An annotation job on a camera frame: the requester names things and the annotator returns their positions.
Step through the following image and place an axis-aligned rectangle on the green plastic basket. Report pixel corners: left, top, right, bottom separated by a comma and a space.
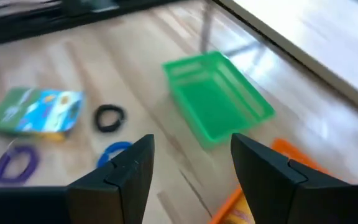
162, 51, 275, 150

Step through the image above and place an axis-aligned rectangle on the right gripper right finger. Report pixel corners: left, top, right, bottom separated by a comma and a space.
231, 133, 351, 224

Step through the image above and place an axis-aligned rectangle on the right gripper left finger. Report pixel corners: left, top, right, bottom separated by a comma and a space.
68, 134, 155, 224

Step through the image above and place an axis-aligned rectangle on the blue coil bracelet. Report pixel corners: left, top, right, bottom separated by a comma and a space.
96, 141, 133, 169

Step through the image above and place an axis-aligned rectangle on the black metal rig frame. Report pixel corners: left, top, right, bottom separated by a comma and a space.
0, 0, 180, 47

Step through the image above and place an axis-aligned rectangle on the small yellow crayon pack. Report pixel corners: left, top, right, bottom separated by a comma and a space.
225, 192, 255, 224

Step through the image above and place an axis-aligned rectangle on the green blue crayon box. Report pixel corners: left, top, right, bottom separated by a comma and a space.
0, 88, 85, 141

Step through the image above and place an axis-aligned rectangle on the black coil bracelet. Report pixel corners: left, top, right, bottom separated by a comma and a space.
94, 104, 127, 133

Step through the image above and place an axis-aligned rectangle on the orange plastic basket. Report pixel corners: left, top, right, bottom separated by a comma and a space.
208, 138, 332, 224

